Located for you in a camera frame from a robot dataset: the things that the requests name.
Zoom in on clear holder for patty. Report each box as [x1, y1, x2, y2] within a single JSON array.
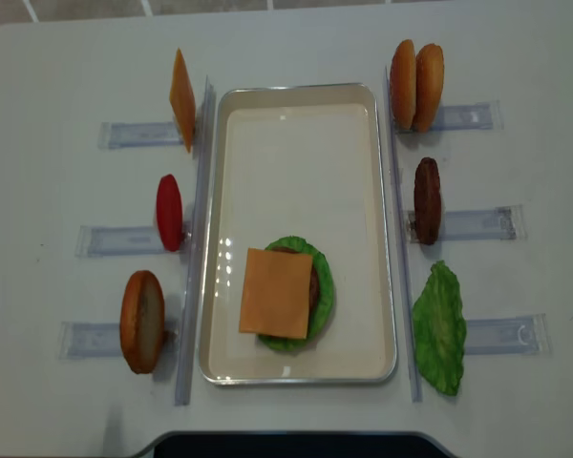
[[405, 204, 527, 243]]

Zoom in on clear holder for tomato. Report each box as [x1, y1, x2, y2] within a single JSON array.
[[75, 226, 169, 258]]

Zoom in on red tomato slice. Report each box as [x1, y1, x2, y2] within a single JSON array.
[[156, 175, 183, 252]]

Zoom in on upright brown meat patty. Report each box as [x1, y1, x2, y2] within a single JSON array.
[[414, 157, 442, 245]]

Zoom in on green lettuce on tray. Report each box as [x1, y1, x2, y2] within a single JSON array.
[[257, 236, 335, 352]]

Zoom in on clear holder for lettuce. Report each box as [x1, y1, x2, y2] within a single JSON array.
[[465, 314, 551, 355]]

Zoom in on upright orange cheese slice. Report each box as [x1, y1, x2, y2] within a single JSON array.
[[169, 49, 197, 153]]

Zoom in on metal baking tray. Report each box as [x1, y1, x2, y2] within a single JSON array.
[[199, 83, 397, 385]]

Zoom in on brown meat patty on tray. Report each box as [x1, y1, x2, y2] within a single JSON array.
[[272, 246, 320, 313]]

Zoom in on left long clear rail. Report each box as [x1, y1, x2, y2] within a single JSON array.
[[175, 79, 216, 406]]

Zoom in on long clear rail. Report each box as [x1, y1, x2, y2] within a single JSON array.
[[384, 65, 422, 403], [175, 79, 216, 406]]

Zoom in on upright green lettuce leaf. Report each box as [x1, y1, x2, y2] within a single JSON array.
[[413, 260, 467, 396]]

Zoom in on clear holder for right buns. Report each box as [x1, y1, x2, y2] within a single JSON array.
[[393, 99, 504, 136]]

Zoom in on clear holder for left bun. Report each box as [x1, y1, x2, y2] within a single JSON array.
[[57, 319, 180, 361]]

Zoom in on flat orange cheese slice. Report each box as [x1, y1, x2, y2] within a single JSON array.
[[239, 248, 312, 339]]

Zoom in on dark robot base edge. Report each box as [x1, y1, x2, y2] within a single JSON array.
[[150, 432, 453, 458]]

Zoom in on clear holder for cheese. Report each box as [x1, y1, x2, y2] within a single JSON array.
[[97, 121, 183, 150]]

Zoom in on left bread bun slice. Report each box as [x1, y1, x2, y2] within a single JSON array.
[[119, 270, 165, 374]]

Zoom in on right long clear rail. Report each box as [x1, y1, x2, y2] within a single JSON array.
[[384, 65, 422, 403]]

